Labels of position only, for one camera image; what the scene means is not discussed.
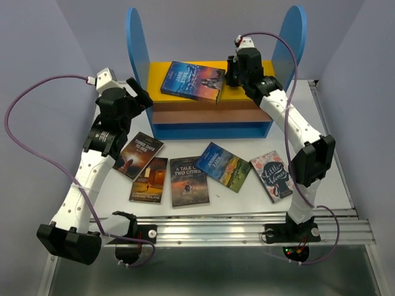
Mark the Jane Eyre book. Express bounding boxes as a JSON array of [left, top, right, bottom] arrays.
[[160, 61, 225, 104]]

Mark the A Tale of Two Cities book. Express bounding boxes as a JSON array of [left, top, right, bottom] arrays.
[[170, 156, 210, 208]]

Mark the Animal Farm book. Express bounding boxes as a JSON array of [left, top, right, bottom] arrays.
[[195, 142, 251, 193]]

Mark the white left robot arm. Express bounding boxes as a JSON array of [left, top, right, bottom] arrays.
[[36, 78, 153, 265]]

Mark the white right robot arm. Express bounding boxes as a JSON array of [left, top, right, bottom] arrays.
[[226, 47, 335, 244]]

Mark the blue yellow wooden bookshelf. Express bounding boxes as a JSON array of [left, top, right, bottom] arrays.
[[126, 6, 307, 140]]

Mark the Three Days to See book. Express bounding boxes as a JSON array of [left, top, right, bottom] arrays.
[[113, 132, 164, 181]]

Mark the orange Leonard Tolane book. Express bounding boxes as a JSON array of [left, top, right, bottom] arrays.
[[129, 157, 168, 204]]

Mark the Little Women book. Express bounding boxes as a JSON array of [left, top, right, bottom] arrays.
[[250, 150, 294, 204]]

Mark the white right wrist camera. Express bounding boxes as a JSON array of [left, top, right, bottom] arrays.
[[235, 35, 255, 51]]

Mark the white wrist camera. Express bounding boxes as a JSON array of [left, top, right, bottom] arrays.
[[86, 67, 120, 94], [235, 35, 255, 51]]

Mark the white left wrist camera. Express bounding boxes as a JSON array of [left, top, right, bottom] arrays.
[[86, 67, 120, 94]]

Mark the aluminium mounting rail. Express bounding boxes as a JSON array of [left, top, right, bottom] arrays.
[[51, 212, 376, 252]]

